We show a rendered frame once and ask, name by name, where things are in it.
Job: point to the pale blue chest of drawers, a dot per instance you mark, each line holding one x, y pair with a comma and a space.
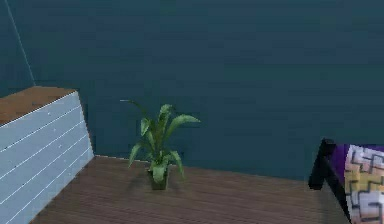
40, 146

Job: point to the green potted house plant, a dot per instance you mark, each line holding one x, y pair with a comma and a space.
158, 146

